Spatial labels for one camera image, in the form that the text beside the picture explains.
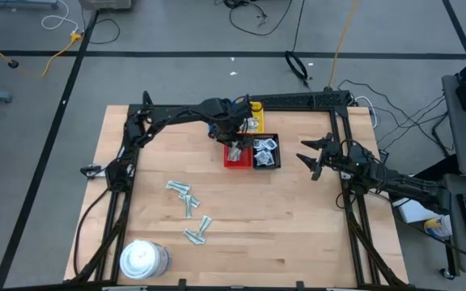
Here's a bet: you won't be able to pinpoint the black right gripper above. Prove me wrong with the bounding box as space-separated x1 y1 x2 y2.
296 133 354 182

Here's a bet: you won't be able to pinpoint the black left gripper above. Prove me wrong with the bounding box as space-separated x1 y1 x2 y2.
204 98 255 150

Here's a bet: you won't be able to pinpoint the yellow plastic basket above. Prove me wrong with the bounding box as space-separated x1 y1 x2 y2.
248 101 265 134

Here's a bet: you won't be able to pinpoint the black plastic basket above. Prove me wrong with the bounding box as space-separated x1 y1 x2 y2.
252 133 282 171

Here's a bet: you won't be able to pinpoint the red plastic basket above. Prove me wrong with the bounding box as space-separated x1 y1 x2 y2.
223 137 255 170

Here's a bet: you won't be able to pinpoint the white box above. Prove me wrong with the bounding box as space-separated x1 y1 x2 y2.
392 197 434 225

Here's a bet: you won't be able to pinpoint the small wipes canister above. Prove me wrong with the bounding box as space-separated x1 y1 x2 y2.
423 215 455 238

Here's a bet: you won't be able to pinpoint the white-lidded wipes canister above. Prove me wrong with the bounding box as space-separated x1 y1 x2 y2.
119 238 173 280

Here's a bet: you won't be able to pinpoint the black perforated cable tray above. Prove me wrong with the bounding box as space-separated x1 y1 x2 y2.
252 89 352 109

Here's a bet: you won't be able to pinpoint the black coiled cable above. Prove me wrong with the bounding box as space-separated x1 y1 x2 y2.
284 50 311 88

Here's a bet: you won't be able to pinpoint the yellow hanging cable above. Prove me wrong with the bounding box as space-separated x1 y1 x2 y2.
328 0 359 90

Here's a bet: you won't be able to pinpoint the yellow extension cord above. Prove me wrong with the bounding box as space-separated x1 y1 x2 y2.
0 28 85 78

